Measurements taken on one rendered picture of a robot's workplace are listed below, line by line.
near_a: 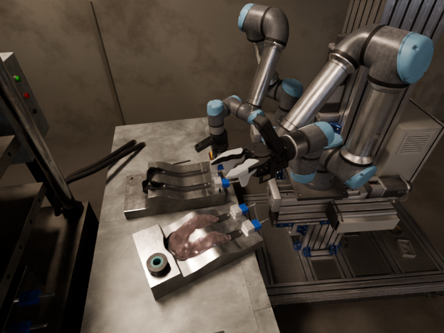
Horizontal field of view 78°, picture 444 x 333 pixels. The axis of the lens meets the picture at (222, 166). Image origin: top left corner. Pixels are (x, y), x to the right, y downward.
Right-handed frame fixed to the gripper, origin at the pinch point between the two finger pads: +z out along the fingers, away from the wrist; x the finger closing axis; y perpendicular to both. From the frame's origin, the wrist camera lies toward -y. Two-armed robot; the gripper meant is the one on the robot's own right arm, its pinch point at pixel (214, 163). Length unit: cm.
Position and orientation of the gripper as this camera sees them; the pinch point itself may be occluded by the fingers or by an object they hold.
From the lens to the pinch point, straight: 147.1
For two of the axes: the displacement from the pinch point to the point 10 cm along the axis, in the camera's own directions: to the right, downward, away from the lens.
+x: -2.0, -6.2, 7.6
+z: 0.4, 7.7, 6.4
